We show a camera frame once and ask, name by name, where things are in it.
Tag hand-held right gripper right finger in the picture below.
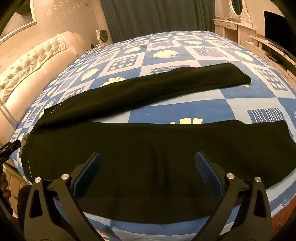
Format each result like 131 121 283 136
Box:
194 151 273 241

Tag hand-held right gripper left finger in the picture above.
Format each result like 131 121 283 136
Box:
24 152 121 241

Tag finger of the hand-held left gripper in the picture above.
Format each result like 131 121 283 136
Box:
0 141 21 164

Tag black pants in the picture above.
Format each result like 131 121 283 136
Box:
20 62 294 225

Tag white nightstand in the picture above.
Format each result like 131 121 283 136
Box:
1 161 31 217

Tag blue patterned bed sheet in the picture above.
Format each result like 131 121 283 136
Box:
9 30 296 241

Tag cream tufted headboard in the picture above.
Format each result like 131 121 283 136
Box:
0 31 87 130

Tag white television cabinet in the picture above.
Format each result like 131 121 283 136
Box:
245 34 296 81

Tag small white fan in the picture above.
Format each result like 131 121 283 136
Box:
96 28 109 44

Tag white dressing table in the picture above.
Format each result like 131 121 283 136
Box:
213 9 252 45

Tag black television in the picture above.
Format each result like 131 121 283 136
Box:
264 10 296 57

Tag dark green curtain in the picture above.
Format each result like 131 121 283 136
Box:
99 0 215 44

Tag oval mirror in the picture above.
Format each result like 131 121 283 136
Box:
228 0 249 19

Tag framed wall picture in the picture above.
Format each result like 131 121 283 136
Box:
0 0 37 44

